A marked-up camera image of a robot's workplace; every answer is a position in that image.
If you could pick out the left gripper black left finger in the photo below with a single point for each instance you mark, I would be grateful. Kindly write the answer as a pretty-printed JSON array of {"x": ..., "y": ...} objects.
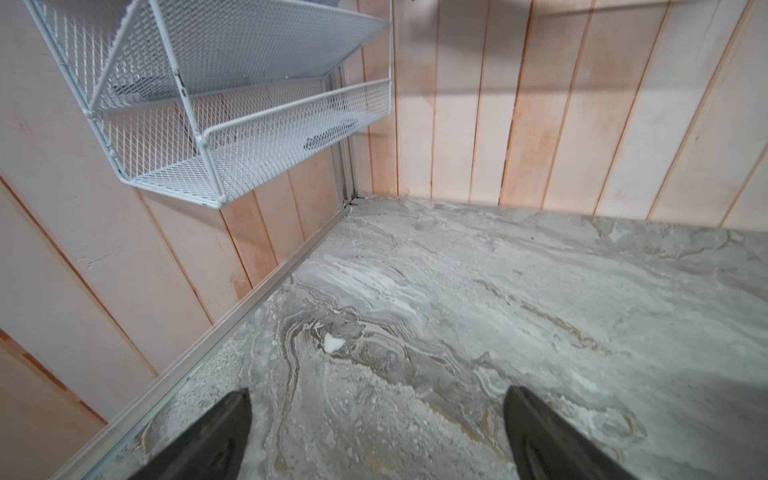
[{"x": 213, "y": 447}]

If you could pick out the white wire wall shelf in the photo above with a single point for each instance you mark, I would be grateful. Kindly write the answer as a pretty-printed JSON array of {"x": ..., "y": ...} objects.
[{"x": 204, "y": 101}]

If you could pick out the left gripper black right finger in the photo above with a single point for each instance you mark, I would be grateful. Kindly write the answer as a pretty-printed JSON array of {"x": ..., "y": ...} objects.
[{"x": 546, "y": 446}]

